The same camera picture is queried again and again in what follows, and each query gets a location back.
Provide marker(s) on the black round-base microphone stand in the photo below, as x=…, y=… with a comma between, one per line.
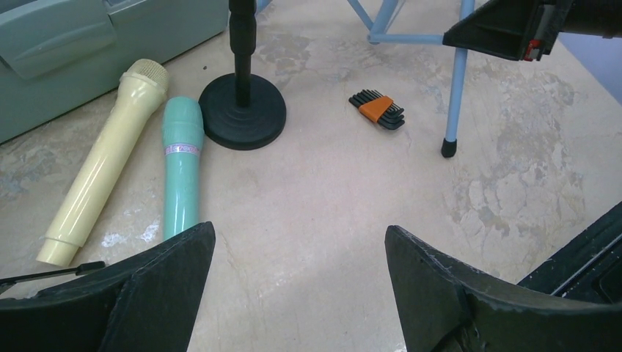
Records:
x=240, y=110

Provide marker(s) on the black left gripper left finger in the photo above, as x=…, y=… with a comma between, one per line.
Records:
x=147, y=302

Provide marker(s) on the grey-green plastic toolbox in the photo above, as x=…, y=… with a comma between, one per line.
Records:
x=59, y=54

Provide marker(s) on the orange black hex key set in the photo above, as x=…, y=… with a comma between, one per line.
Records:
x=379, y=109

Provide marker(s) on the cream yellow microphone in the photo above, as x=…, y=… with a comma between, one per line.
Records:
x=142, y=89

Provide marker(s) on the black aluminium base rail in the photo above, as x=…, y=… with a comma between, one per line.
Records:
x=588, y=268

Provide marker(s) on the black tripod microphone stand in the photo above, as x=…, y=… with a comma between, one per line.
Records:
x=80, y=270

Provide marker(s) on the mint green microphone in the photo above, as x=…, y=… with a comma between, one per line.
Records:
x=182, y=138

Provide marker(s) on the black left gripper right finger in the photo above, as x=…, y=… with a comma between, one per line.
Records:
x=446, y=305

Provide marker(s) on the light blue music stand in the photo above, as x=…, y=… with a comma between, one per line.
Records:
x=403, y=64

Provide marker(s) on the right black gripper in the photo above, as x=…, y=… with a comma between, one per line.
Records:
x=526, y=30

